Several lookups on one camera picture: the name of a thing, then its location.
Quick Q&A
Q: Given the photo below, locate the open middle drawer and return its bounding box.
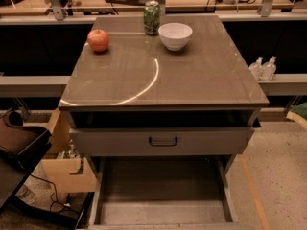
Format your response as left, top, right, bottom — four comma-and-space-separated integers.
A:
88, 156, 248, 230

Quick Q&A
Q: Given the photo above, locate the white ceramic bowl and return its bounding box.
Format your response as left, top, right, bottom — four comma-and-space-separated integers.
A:
158, 23, 193, 51

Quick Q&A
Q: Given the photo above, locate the clear sanitizer bottle right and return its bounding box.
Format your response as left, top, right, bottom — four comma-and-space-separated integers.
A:
260, 56, 276, 81

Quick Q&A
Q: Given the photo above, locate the dark brown chair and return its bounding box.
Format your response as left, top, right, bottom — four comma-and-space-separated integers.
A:
0, 109, 51, 209

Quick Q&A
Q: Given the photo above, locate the closed upper drawer with handle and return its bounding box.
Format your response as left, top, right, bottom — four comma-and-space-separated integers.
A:
70, 126, 254, 156

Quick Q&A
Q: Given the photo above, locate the clear sanitizer bottle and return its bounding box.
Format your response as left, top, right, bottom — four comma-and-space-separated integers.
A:
248, 57, 263, 81
260, 56, 276, 81

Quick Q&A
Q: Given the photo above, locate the green soda can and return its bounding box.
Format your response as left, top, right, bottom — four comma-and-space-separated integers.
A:
143, 1, 160, 35

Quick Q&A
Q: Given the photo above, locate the green and yellow sponge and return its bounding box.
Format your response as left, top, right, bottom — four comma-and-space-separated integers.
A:
286, 103, 307, 129

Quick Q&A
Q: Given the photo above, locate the cardboard box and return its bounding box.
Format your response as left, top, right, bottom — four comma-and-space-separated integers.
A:
41, 109, 97, 203

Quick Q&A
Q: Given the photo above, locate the clear sanitizer bottle left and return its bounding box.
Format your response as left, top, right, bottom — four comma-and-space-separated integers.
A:
248, 57, 263, 81

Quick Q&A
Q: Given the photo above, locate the grey drawer cabinet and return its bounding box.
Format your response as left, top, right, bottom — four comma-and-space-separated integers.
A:
58, 13, 270, 230

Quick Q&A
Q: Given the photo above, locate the black floor cable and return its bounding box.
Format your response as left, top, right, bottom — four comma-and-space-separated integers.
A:
29, 173, 81, 216

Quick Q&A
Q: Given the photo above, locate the red apple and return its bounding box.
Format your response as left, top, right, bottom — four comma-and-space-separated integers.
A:
87, 29, 109, 53

